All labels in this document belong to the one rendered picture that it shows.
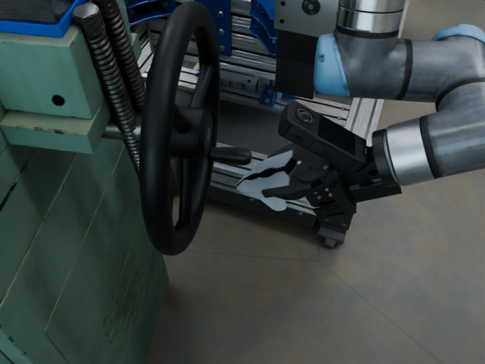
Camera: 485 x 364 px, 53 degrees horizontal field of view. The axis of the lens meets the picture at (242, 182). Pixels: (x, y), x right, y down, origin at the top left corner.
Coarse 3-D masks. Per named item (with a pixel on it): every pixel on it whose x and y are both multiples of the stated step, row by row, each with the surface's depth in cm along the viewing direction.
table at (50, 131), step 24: (0, 120) 49; (24, 120) 50; (48, 120) 50; (72, 120) 50; (96, 120) 50; (0, 144) 50; (24, 144) 51; (48, 144) 50; (72, 144) 50; (96, 144) 51
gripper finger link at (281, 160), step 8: (288, 152) 65; (264, 160) 67; (272, 160) 66; (280, 160) 65; (288, 160) 64; (256, 168) 66; (264, 168) 65; (272, 168) 65; (280, 168) 64; (288, 168) 64; (248, 176) 66; (256, 176) 66; (264, 176) 66
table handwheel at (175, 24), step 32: (192, 32) 47; (160, 64) 43; (160, 96) 43; (192, 96) 60; (160, 128) 43; (192, 128) 54; (160, 160) 43; (192, 160) 58; (160, 192) 44; (192, 192) 60; (160, 224) 47; (192, 224) 61
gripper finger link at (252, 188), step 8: (272, 176) 64; (280, 176) 63; (288, 176) 62; (240, 184) 66; (248, 184) 65; (256, 184) 64; (264, 184) 63; (272, 184) 63; (280, 184) 62; (288, 184) 61; (240, 192) 67; (248, 192) 65; (256, 192) 64; (264, 200) 66; (272, 200) 66; (280, 200) 65; (272, 208) 67; (280, 208) 67
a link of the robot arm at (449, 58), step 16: (448, 32) 60; (464, 32) 58; (480, 32) 59; (416, 48) 57; (432, 48) 57; (448, 48) 57; (464, 48) 57; (480, 48) 57; (416, 64) 57; (432, 64) 56; (448, 64) 56; (464, 64) 56; (480, 64) 55; (416, 80) 57; (432, 80) 57; (448, 80) 56; (464, 80) 55; (480, 80) 54; (416, 96) 59; (432, 96) 58
